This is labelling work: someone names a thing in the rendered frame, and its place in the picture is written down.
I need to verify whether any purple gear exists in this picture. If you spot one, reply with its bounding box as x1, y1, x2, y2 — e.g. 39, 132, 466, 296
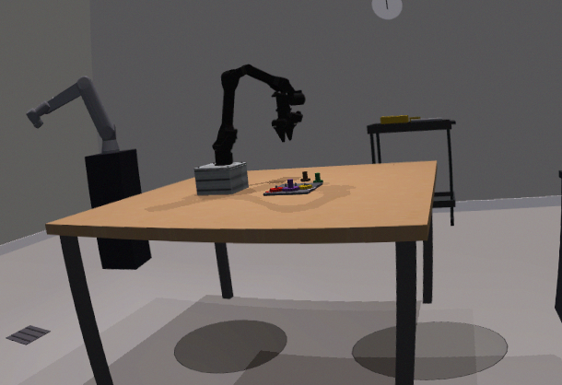
282, 179, 299, 192

